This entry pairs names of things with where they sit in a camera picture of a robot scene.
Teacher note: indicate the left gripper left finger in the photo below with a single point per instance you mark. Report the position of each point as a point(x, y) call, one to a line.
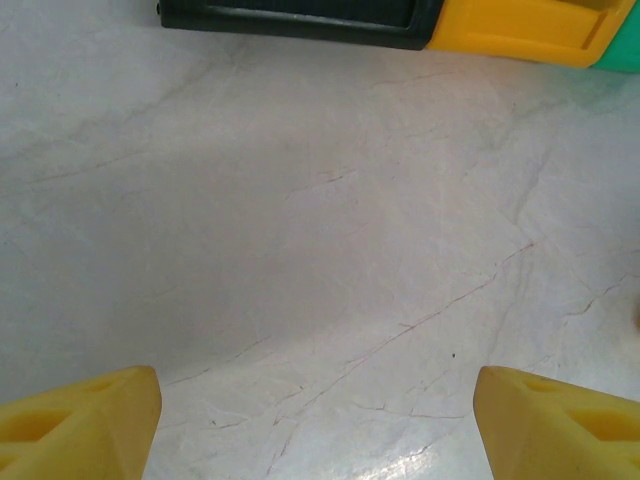
point(75, 430)

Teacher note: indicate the green plastic bin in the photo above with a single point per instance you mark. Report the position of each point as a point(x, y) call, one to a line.
point(625, 55)

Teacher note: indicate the black plastic bin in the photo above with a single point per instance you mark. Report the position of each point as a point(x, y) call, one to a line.
point(300, 25)

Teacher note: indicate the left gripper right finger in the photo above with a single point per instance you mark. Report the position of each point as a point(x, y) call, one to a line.
point(560, 435)

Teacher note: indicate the yellow plastic bin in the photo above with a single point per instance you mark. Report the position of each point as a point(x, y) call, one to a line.
point(500, 35)

